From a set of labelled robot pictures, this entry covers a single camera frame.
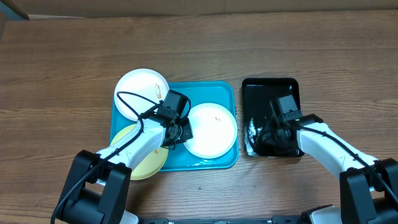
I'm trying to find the white plate with small stain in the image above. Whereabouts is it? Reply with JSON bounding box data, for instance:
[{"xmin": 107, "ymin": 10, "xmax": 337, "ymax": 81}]
[{"xmin": 184, "ymin": 103, "xmax": 238, "ymax": 159}]

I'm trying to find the yellow plate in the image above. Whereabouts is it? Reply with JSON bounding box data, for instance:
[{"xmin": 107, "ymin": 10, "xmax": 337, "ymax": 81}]
[{"xmin": 109, "ymin": 123, "xmax": 170, "ymax": 181}]

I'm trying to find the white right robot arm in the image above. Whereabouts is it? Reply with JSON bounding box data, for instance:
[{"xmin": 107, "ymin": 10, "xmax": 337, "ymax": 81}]
[{"xmin": 255, "ymin": 114, "xmax": 397, "ymax": 224}]

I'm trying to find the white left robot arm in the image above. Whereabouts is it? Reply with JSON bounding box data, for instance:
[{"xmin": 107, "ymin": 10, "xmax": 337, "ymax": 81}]
[{"xmin": 50, "ymin": 118, "xmax": 193, "ymax": 223}]

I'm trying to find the blue plastic tray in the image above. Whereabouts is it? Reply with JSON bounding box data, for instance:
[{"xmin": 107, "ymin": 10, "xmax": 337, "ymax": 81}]
[{"xmin": 109, "ymin": 81, "xmax": 239, "ymax": 172}]

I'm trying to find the black water tray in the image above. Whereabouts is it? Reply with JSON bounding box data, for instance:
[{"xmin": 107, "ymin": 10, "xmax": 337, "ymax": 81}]
[{"xmin": 242, "ymin": 78, "xmax": 304, "ymax": 157}]

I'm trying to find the white plate with orange stain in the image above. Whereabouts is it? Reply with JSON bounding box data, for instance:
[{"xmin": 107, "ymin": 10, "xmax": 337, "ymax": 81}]
[{"xmin": 114, "ymin": 68, "xmax": 169, "ymax": 121}]

